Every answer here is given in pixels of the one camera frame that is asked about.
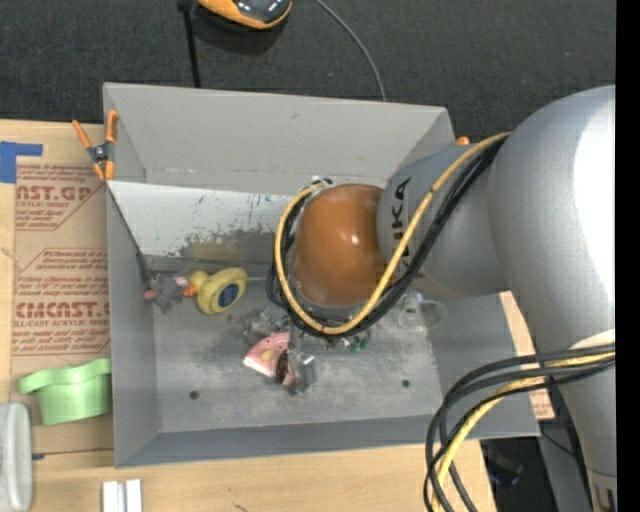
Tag grey toy mouse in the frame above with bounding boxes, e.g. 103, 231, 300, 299
143, 272, 190, 315

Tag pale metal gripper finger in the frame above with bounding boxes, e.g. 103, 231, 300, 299
240, 308, 282, 338
285, 348, 318, 397

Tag yellow rubber duck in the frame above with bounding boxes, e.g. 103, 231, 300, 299
182, 266, 250, 317

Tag pink toy with yellow heart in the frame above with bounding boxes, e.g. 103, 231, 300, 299
242, 331, 294, 387

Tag pale grey rounded container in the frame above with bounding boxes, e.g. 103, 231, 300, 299
0, 401, 35, 512

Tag brown cardboard board red print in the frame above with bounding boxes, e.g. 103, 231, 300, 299
0, 118, 557, 455

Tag grey metal bin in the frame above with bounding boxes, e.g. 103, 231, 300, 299
101, 81, 542, 470

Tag light green plastic cup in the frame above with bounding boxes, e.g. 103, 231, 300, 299
17, 357, 114, 427

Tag clear glass cup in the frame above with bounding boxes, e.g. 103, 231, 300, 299
397, 291, 450, 332

